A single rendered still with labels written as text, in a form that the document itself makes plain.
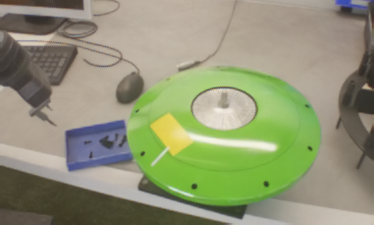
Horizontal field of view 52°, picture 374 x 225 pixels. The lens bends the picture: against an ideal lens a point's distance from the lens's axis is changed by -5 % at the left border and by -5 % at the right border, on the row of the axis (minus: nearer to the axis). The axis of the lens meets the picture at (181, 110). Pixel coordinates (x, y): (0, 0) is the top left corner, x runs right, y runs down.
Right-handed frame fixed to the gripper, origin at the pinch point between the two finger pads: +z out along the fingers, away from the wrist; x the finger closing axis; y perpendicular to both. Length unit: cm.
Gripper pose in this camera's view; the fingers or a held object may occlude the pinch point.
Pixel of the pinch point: (54, 117)
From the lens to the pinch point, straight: 79.7
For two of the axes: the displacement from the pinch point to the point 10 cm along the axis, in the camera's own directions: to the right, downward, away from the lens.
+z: 4.6, 5.4, 7.1
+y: 7.9, -6.0, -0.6
